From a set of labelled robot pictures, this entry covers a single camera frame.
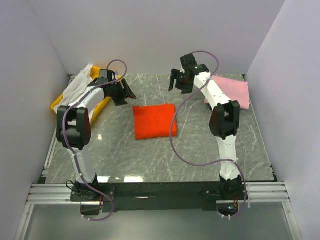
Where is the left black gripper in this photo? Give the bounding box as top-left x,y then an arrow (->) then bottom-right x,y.
109,79 -> 137,107

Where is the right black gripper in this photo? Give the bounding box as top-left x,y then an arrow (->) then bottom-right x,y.
167,69 -> 193,95

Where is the orange t shirt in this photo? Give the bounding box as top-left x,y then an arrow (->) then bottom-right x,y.
132,103 -> 176,140

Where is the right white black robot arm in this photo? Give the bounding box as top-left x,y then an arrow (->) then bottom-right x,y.
168,53 -> 244,200

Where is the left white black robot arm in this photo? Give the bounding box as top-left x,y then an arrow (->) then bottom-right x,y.
56,69 -> 136,201

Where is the yellow plastic tray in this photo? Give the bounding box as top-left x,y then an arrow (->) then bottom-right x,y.
50,64 -> 111,123

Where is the blue folded t shirt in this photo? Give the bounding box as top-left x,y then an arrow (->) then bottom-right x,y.
207,103 -> 213,111

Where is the white t shirt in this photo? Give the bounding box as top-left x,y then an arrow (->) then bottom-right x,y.
54,64 -> 104,123

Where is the pink folded t shirt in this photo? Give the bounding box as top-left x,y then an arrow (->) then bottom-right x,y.
201,76 -> 250,110

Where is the black base beam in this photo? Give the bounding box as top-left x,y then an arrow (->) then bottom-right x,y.
70,181 -> 247,216

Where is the aluminium frame rail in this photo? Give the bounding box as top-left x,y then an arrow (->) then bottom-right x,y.
26,182 -> 291,205

